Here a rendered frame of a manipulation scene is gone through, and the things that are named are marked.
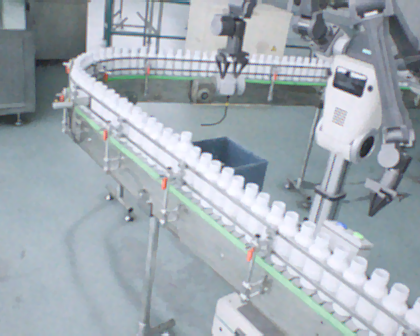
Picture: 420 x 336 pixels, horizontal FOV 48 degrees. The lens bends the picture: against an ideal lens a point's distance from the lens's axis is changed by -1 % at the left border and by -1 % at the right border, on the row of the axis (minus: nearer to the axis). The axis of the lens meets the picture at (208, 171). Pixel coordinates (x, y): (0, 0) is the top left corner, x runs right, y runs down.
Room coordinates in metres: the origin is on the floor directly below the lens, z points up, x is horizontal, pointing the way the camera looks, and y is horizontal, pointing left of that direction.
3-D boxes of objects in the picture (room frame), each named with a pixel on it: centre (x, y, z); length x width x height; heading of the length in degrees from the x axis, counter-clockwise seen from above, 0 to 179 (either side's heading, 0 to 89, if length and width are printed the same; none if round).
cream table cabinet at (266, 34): (5.97, -0.07, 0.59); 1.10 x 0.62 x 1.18; 114
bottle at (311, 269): (1.08, -0.33, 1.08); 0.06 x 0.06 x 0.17
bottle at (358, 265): (0.99, -0.41, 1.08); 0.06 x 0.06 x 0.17
